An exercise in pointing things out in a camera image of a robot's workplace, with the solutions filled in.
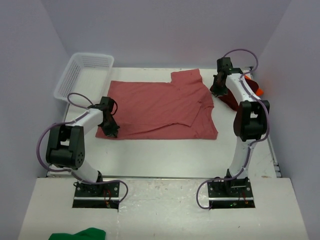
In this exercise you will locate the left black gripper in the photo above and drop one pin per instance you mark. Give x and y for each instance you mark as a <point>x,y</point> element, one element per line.
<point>113,132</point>

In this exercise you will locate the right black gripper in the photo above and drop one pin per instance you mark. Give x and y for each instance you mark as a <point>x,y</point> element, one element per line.
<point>216,92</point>

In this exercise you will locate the pink t shirt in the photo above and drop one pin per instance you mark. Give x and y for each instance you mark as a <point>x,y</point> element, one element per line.
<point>176,110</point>

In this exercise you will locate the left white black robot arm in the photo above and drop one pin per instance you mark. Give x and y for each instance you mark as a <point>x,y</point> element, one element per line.
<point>66,141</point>

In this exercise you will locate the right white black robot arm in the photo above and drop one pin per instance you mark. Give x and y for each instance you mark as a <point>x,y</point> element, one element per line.
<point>249,126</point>

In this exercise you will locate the folded dark red shirt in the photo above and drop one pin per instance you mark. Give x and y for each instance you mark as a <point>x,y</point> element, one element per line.
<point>229,100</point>

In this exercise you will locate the folded orange shirt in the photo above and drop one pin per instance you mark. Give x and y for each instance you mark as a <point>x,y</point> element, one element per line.
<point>254,86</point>

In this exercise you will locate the white plastic basket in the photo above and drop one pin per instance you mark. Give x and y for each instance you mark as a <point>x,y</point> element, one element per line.
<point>87,74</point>

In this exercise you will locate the green cloth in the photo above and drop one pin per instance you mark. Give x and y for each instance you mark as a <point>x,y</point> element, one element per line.
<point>87,234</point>

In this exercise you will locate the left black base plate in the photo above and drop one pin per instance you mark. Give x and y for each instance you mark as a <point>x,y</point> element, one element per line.
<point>96,196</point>

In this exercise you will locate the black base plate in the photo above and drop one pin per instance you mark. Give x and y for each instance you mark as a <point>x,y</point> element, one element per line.
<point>233,194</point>
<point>96,196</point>

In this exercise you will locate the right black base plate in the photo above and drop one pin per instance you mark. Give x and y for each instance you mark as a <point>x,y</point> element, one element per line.
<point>233,194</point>

